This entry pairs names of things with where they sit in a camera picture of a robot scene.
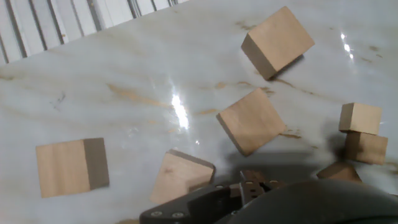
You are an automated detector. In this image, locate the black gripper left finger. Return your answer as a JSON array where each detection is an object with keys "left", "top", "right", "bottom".
[{"left": 139, "top": 169, "right": 266, "bottom": 224}]

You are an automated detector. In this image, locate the marble pattern mat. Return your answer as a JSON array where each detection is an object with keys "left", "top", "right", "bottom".
[{"left": 0, "top": 0, "right": 398, "bottom": 224}]

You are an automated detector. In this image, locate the small wooden cube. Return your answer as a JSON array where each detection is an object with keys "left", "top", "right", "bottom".
[
  {"left": 338, "top": 102, "right": 383, "bottom": 136},
  {"left": 316, "top": 161, "right": 363, "bottom": 184},
  {"left": 343, "top": 131, "right": 389, "bottom": 166}
]

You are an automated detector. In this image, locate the large wooden cube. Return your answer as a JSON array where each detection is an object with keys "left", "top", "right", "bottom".
[
  {"left": 241, "top": 6, "right": 316, "bottom": 82},
  {"left": 149, "top": 149, "right": 216, "bottom": 205},
  {"left": 35, "top": 137, "right": 111, "bottom": 199},
  {"left": 216, "top": 87, "right": 287, "bottom": 157}
]

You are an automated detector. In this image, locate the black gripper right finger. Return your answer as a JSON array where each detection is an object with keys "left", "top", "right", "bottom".
[{"left": 262, "top": 179, "right": 287, "bottom": 191}]

